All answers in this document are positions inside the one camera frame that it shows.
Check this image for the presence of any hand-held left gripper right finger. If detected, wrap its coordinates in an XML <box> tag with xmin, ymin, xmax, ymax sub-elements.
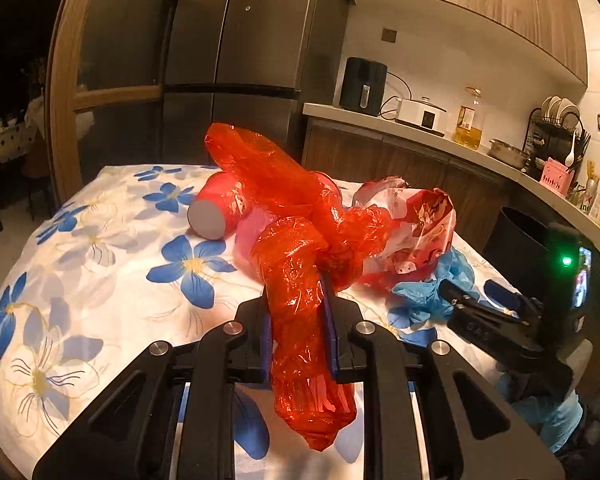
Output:
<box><xmin>320</xmin><ymin>275</ymin><xmax>566</xmax><ymax>480</ymax></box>

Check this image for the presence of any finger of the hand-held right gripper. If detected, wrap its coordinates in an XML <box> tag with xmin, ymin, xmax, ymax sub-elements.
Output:
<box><xmin>439</xmin><ymin>279</ymin><xmax>545</xmax><ymax>362</ymax></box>
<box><xmin>484</xmin><ymin>279</ymin><xmax>542</xmax><ymax>320</ymax></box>

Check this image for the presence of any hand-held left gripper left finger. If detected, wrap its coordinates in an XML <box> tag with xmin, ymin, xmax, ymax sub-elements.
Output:
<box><xmin>32</xmin><ymin>297</ymin><xmax>276</xmax><ymax>480</ymax></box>

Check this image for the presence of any black trash bin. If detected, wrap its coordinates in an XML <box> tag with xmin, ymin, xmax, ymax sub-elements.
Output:
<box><xmin>481</xmin><ymin>206</ymin><xmax>561</xmax><ymax>301</ymax></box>

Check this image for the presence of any red translucent plastic bag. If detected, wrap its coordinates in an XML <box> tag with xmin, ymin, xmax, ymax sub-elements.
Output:
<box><xmin>204</xmin><ymin>122</ymin><xmax>396</xmax><ymax>453</ymax></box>

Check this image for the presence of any red white printed plastic bag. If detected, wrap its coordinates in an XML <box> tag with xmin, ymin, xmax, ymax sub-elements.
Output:
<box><xmin>352</xmin><ymin>176</ymin><xmax>458</xmax><ymax>288</ymax></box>

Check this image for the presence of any person's right hand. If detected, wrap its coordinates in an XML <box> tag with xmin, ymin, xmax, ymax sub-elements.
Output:
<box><xmin>496</xmin><ymin>376</ymin><xmax>584</xmax><ymax>454</ymax></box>

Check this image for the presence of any crumpled blue plastic glove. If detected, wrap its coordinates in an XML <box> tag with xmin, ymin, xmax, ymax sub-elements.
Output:
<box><xmin>387</xmin><ymin>247</ymin><xmax>476</xmax><ymax>331</ymax></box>

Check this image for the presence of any pink box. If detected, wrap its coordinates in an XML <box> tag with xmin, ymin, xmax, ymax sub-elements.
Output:
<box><xmin>540</xmin><ymin>157</ymin><xmax>573</xmax><ymax>198</ymax></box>

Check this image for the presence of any pink plastic bag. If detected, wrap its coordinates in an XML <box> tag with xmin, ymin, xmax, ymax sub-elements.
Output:
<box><xmin>237</xmin><ymin>210</ymin><xmax>281</xmax><ymax>261</ymax></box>

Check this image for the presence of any metal bowl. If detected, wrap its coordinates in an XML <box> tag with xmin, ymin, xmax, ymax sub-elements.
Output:
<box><xmin>488</xmin><ymin>139</ymin><xmax>531</xmax><ymax>170</ymax></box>

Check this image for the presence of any black dish rack with plates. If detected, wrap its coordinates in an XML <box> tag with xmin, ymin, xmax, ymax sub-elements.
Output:
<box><xmin>525</xmin><ymin>96</ymin><xmax>591</xmax><ymax>181</ymax></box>

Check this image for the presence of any cooking oil bottle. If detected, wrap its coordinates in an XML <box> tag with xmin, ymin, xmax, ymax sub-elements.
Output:
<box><xmin>454</xmin><ymin>87</ymin><xmax>482</xmax><ymax>150</ymax></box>

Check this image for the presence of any blue floral tablecloth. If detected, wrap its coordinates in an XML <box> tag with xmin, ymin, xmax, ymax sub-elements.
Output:
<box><xmin>0</xmin><ymin>162</ymin><xmax>531</xmax><ymax>480</ymax></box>

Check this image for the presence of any white rice cooker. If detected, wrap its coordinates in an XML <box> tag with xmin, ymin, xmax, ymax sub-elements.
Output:
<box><xmin>395</xmin><ymin>96</ymin><xmax>448</xmax><ymax>131</ymax></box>

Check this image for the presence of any black air fryer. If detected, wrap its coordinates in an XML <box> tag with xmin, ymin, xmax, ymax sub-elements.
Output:
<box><xmin>339</xmin><ymin>57</ymin><xmax>388</xmax><ymax>115</ymax></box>

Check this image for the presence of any brown dining chair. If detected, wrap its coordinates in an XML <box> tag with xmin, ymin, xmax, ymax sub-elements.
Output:
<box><xmin>22</xmin><ymin>105</ymin><xmax>56</xmax><ymax>221</ymax></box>

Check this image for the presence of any stainless steel refrigerator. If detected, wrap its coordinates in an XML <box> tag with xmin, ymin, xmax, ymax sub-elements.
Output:
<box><xmin>160</xmin><ymin>0</ymin><xmax>351</xmax><ymax>166</ymax></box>

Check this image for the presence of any wooden framed glass door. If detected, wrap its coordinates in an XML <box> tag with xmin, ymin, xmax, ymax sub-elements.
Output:
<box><xmin>45</xmin><ymin>0</ymin><xmax>191</xmax><ymax>206</ymax></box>

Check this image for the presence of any dining table with dotted cloth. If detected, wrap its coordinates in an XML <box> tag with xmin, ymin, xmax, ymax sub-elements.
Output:
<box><xmin>0</xmin><ymin>95</ymin><xmax>43</xmax><ymax>181</ymax></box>

